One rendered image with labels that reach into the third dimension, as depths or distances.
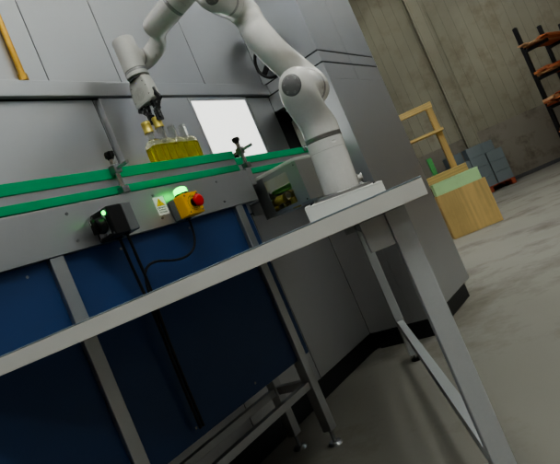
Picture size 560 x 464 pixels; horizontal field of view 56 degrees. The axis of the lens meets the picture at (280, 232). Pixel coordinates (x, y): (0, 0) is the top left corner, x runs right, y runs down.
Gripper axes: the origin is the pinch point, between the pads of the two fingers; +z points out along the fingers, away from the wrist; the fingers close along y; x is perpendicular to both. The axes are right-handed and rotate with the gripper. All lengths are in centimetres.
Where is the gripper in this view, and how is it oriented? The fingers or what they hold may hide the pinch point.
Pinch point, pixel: (155, 117)
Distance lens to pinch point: 205.2
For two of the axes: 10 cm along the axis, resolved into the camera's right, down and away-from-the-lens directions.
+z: 4.0, 9.2, -0.2
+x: 5.5, -2.2, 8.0
